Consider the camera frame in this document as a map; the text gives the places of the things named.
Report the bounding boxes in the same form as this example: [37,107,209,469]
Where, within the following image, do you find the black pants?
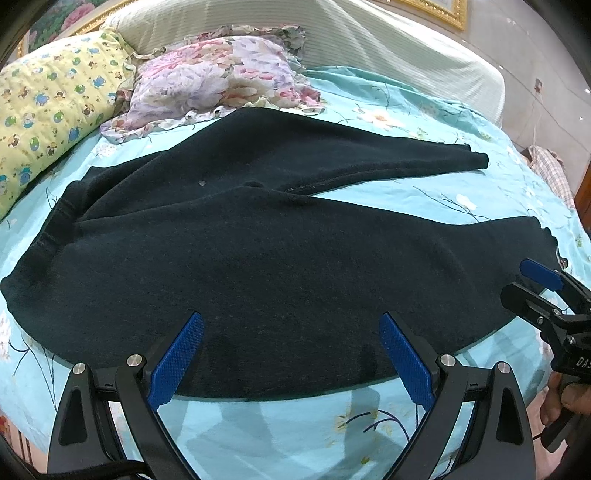
[1,108,559,399]

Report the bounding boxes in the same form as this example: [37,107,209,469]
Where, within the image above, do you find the right hand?
[540,372,591,426]

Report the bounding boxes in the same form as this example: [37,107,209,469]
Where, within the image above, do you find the plaid cloth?
[527,145,576,210]

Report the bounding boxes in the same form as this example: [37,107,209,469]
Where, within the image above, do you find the white striped headboard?
[103,0,506,124]

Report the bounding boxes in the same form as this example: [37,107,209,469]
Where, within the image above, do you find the yellow cartoon print pillow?
[1,30,132,216]

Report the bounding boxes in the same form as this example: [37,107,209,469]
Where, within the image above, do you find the pink floral ruffled pillow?
[100,25,324,144]

